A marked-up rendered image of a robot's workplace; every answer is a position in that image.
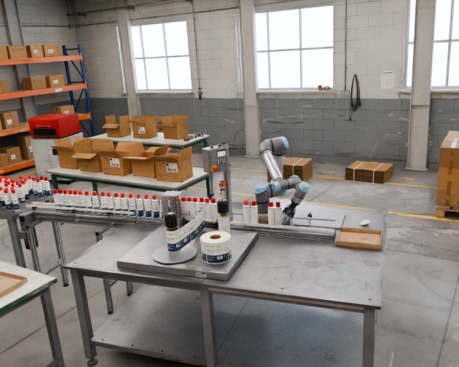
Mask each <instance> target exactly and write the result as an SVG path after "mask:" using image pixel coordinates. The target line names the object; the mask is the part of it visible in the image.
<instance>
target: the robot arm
mask: <svg viewBox="0 0 459 367"><path fill-rule="evenodd" d="M288 150H289V144H288V141H287V140H286V138H285V137H278V138H270V139H266V140H264V141H262V143H261V144H260V147H259V155H260V157H261V158H262V159H263V160H264V163H265V164H266V166H267V169H268V171H269V173H270V176H271V178H272V180H271V182H270V184H268V183H260V184H258V185H256V186H255V198H256V205H257V208H258V214H268V207H269V201H270V198H273V197H281V196H283V195H285V194H286V192H287V190H288V189H295V190H296V191H295V193H294V195H293V197H292V198H291V204H290V205H287V207H285V208H284V209H283V215H282V223H286V222H287V221H289V220H290V219H291V218H293V217H294V215H295V211H296V206H298V205H299V204H300V203H301V201H303V199H304V197H305V195H306V194H307V192H308V190H309V188H310V185H309V184H308V183H306V182H304V181H301V179H300V178H299V177H298V176H297V175H293V176H291V177H290V179H287V180H283V156H284V155H285V154H286V151H288ZM287 215H288V216H287ZM286 216H287V218H286V220H284V218H285V217H286Z"/></svg>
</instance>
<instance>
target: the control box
mask: <svg viewBox="0 0 459 367"><path fill-rule="evenodd" d="M222 149H226V156H225V157H219V158H217V152H216V151H218V150H222ZM202 153H203V169H204V172H205V173H209V174H212V173H217V172H221V171H224V170H227V162H226V163H223V164H219V165H217V160H218V159H223V158H227V147H225V146H221V147H218V146H214V147H213V149H211V147H207V148H203V149H202ZM213 167H217V168H218V170H217V171H213Z"/></svg>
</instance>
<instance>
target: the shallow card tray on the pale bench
mask: <svg viewBox="0 0 459 367"><path fill-rule="evenodd" d="M27 282H28V280H27V277H23V276H20V275H15V274H11V273H7V272H2V271H0V298H1V297H3V296H5V295H7V294H8V293H10V292H12V291H14V290H15V289H17V288H19V287H20V286H22V285H24V284H25V283H27Z"/></svg>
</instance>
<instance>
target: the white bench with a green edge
mask: <svg viewBox="0 0 459 367"><path fill-rule="evenodd" d="M0 271H2V272H7V273H11V274H15V275H20V276H23V277H27V280H28V282H27V283H25V284H24V285H22V286H20V287H19V288H17V289H15V290H14V291H12V292H10V293H8V294H7V295H5V296H3V297H1V298H0V318H1V317H3V316H5V315H7V314H9V313H10V312H12V311H14V310H16V309H17V308H19V307H21V306H23V305H24V304H27V303H28V302H30V301H32V300H34V299H35V298H37V297H39V296H40V297H41V301H42V308H43V312H44V318H45V322H46V326H47V332H48V336H49V340H50V347H51V351H52V357H53V359H52V360H50V361H49V362H47V363H46V364H44V365H43V366H42V367H53V366H55V367H65V364H64V360H63V353H62V349H61V345H60V338H59V334H58V327H57V323H56V319H55V313H54V309H53V305H52V297H51V293H50V286H51V285H53V284H54V283H56V282H57V278H56V277H52V276H49V275H45V274H42V273H40V272H35V271H33V270H30V269H26V268H23V267H19V266H16V265H14V264H10V263H7V262H4V261H0Z"/></svg>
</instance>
